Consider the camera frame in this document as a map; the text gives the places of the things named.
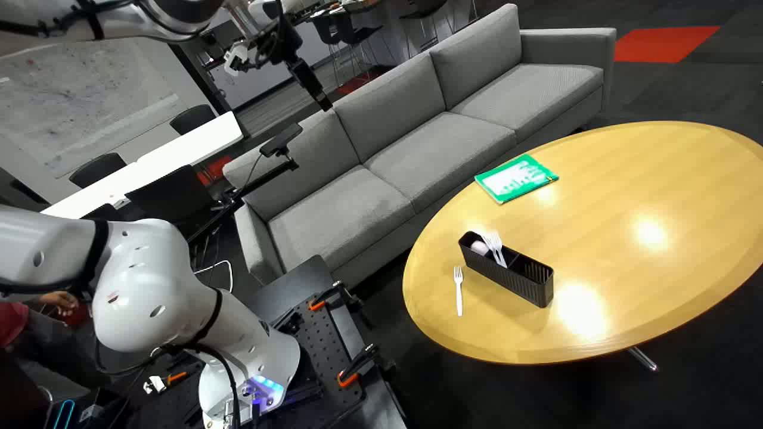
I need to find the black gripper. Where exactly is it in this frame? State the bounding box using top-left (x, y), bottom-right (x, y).
top-left (254, 16), bottom-right (336, 113)

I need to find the black slotted utensil basket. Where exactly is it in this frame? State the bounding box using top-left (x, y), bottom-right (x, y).
top-left (455, 230), bottom-right (555, 309)

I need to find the bystander bare hand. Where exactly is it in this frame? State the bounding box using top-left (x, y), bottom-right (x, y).
top-left (33, 289), bottom-right (84, 321)

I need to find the black office chair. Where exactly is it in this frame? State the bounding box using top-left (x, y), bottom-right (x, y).
top-left (66, 151), bottom-right (128, 190)
top-left (169, 103), bottom-right (217, 136)

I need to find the gray three-seat sofa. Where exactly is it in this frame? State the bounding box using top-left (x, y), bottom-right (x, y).
top-left (222, 0), bottom-right (618, 289)

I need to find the long white desk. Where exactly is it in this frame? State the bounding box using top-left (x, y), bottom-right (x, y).
top-left (40, 110), bottom-right (245, 223)

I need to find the orange black clamp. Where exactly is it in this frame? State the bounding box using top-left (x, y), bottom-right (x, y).
top-left (163, 366), bottom-right (192, 389)
top-left (307, 282), bottom-right (352, 318)
top-left (331, 342), bottom-right (381, 393)

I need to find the green and white card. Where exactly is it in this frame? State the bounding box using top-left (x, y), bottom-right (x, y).
top-left (471, 152), bottom-right (560, 208)

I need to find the black perforated mounting board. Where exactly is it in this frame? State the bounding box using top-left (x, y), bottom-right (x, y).
top-left (250, 255), bottom-right (409, 429)

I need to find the small white tag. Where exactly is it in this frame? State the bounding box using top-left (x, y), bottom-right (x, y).
top-left (140, 371), bottom-right (171, 399)

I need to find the red cloth garment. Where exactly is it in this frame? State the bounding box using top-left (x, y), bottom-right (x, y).
top-left (0, 295), bottom-right (33, 354)

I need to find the metal table leg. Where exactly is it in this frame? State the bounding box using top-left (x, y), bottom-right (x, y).
top-left (625, 343), bottom-right (663, 375)

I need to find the black camera on stand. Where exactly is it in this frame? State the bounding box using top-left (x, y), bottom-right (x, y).
top-left (228, 121), bottom-right (305, 211)

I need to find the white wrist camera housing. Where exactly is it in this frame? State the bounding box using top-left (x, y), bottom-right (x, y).
top-left (225, 40), bottom-right (258, 76)

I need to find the blue looped cable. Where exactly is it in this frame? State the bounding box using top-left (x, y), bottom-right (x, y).
top-left (48, 395), bottom-right (80, 429)

